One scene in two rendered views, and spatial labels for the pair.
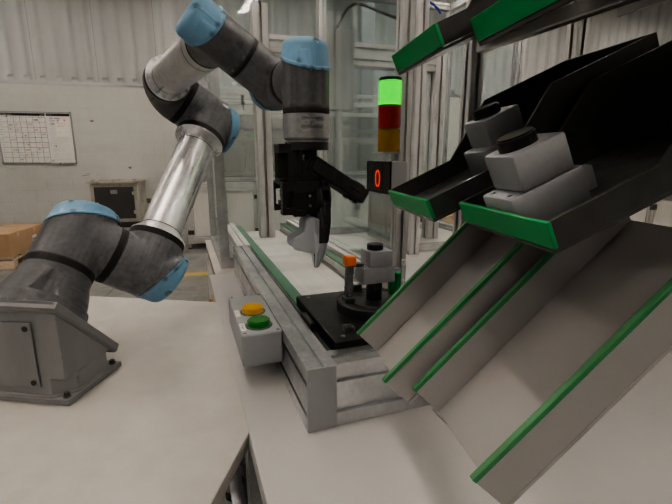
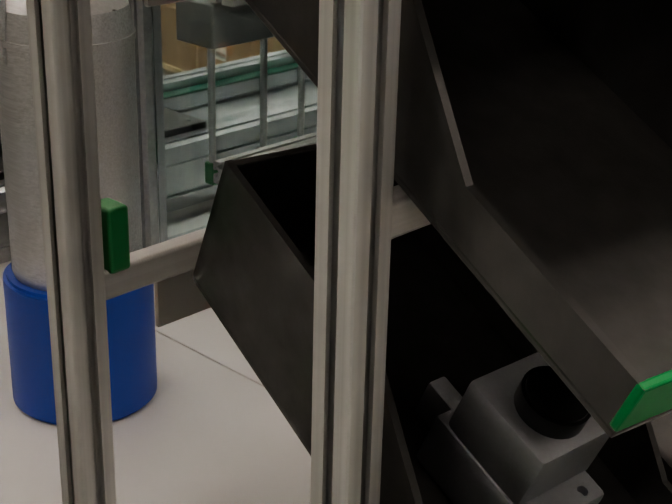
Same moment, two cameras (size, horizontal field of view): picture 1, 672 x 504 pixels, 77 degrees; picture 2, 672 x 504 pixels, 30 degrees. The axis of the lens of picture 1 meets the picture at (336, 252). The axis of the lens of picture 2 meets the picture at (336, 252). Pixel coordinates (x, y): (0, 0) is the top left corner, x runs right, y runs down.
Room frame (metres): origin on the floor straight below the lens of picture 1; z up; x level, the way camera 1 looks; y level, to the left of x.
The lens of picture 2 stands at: (0.77, 0.18, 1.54)
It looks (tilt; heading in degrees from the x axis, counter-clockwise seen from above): 23 degrees down; 243
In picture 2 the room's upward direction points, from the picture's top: 1 degrees clockwise
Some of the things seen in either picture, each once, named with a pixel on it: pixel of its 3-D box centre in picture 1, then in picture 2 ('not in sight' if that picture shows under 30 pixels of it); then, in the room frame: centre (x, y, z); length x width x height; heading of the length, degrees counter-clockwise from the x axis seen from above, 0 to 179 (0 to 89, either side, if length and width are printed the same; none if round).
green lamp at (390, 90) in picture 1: (390, 93); not in sight; (0.98, -0.12, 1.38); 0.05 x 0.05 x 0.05
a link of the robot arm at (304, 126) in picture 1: (307, 129); not in sight; (0.72, 0.05, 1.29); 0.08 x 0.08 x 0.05
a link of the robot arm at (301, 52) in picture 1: (304, 78); not in sight; (0.72, 0.05, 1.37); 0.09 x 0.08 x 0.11; 33
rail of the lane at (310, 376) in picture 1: (267, 299); not in sight; (0.97, 0.17, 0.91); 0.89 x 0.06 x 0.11; 20
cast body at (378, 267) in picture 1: (379, 261); not in sight; (0.77, -0.08, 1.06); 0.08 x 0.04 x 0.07; 110
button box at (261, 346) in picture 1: (253, 326); not in sight; (0.77, 0.16, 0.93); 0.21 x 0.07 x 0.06; 20
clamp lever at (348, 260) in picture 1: (353, 275); not in sight; (0.75, -0.03, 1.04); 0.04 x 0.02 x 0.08; 110
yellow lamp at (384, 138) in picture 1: (388, 140); not in sight; (0.98, -0.12, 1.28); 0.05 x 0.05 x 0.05
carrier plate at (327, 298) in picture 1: (373, 312); not in sight; (0.76, -0.07, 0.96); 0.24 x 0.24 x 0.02; 20
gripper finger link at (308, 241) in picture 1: (308, 243); not in sight; (0.70, 0.05, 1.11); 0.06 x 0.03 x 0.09; 110
